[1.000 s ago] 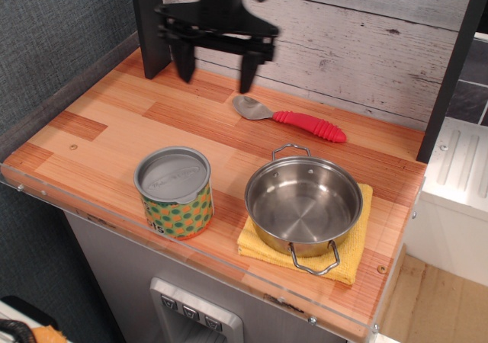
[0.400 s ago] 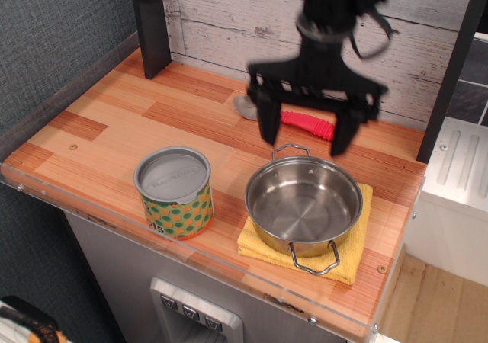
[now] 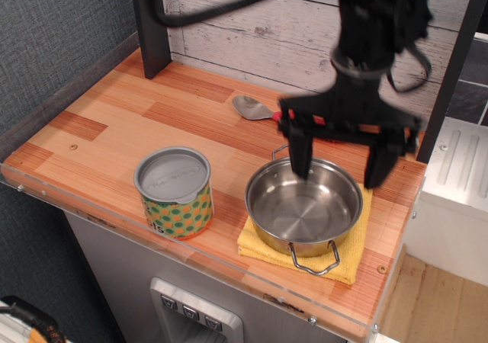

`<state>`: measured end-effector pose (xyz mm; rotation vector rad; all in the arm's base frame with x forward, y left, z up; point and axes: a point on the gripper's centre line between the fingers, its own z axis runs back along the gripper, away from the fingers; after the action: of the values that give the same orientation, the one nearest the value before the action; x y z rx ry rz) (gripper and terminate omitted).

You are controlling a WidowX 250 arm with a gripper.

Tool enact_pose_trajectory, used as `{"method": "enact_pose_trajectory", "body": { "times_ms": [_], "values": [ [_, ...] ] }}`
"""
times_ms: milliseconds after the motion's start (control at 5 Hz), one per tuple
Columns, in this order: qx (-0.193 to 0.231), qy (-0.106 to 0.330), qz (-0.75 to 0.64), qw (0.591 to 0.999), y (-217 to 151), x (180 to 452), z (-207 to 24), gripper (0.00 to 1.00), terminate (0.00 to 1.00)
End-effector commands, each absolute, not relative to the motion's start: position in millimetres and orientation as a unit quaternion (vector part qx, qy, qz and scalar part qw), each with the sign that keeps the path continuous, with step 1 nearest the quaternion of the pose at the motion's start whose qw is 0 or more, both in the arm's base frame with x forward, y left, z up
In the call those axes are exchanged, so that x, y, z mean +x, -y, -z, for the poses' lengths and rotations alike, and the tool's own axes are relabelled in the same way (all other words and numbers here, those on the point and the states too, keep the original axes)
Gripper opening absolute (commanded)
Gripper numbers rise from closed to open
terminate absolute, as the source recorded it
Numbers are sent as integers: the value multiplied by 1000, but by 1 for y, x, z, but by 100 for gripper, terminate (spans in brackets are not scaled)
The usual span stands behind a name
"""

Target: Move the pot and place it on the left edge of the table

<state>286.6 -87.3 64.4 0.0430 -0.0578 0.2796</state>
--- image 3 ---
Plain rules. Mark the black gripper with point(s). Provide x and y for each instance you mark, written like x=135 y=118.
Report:
x=351 y=111

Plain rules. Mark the stainless steel pot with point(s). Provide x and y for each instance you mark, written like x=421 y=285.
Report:
x=304 y=219

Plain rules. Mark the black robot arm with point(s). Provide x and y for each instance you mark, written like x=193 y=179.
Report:
x=374 y=31

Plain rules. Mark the yellow folded cloth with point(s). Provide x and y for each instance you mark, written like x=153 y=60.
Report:
x=350 y=250

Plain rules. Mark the white toy sink unit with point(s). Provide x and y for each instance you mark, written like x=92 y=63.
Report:
x=448 y=224

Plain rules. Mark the green orange dotted can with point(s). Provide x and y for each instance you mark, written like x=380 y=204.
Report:
x=175 y=189

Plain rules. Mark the clear acrylic edge guard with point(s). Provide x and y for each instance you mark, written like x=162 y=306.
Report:
x=274 y=303

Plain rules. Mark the silver dispenser panel with buttons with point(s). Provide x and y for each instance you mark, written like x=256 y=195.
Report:
x=185 y=317

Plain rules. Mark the orange object at corner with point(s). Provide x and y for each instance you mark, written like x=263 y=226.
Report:
x=36 y=337

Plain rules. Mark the spoon with red handle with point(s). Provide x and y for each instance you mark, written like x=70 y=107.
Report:
x=251 y=109

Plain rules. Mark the dark grey right post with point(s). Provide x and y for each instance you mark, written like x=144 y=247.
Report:
x=462 y=45

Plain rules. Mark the dark grey post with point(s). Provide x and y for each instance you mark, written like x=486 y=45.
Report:
x=462 y=45
x=153 y=36

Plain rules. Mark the dark grey left post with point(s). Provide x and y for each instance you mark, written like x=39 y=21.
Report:
x=153 y=36

